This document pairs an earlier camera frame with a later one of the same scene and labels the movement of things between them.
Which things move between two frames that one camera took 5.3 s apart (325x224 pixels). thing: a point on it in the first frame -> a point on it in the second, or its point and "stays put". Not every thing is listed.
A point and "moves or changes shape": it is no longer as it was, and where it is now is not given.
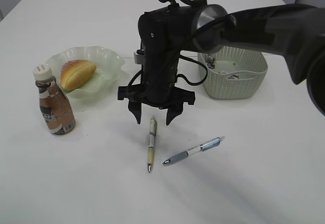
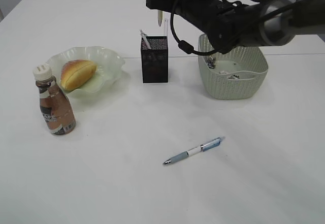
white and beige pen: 153,132 moves or changes shape
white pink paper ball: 233,76 stays put
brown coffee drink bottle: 56,107 stays put
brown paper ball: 211,61 stays put
